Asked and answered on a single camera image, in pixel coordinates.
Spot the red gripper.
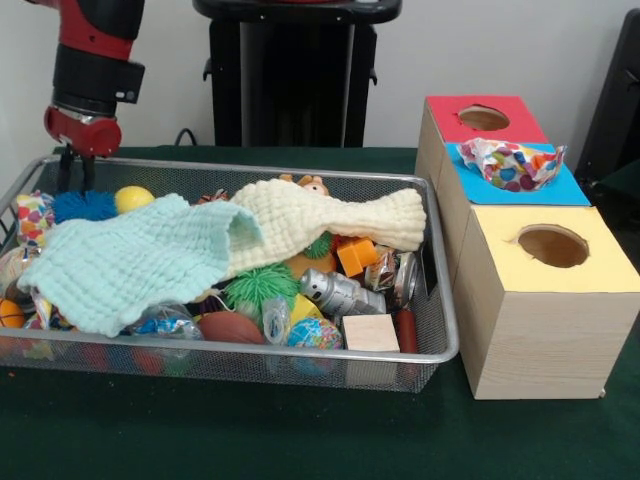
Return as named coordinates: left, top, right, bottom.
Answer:
left=43, top=105, right=123, bottom=194

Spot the polka dot cloth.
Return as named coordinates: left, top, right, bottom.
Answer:
left=15, top=192, right=56, bottom=249
left=456, top=137, right=569, bottom=193

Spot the silver mesh bin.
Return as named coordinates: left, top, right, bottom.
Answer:
left=0, top=154, right=461, bottom=396

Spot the wooden box with three holes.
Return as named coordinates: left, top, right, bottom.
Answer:
left=414, top=94, right=640, bottom=401

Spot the blue spiky ball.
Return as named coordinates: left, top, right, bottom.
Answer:
left=52, top=189, right=120, bottom=224

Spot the yellow ball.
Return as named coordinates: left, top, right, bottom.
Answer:
left=114, top=185, right=156, bottom=214

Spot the mint green waffle cloth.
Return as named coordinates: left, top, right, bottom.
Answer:
left=17, top=193, right=261, bottom=339

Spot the green spiky ball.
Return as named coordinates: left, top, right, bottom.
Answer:
left=224, top=263, right=300, bottom=321

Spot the brown toy football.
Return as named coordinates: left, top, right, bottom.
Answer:
left=198, top=312, right=266, bottom=346

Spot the cream waffle cloth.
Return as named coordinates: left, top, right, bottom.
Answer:
left=227, top=180, right=427, bottom=279

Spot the globe print ball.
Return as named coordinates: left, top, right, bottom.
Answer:
left=287, top=316, right=345, bottom=350

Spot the silver toy robot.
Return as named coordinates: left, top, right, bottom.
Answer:
left=299, top=268, right=387, bottom=316

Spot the plain wooden cube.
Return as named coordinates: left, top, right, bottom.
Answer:
left=342, top=313, right=401, bottom=353

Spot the dark green tablecloth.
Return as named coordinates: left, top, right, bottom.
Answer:
left=0, top=144, right=640, bottom=480

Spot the black chair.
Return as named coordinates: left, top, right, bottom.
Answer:
left=574, top=8, right=640, bottom=201

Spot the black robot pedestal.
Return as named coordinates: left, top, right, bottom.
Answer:
left=192, top=0, right=404, bottom=148

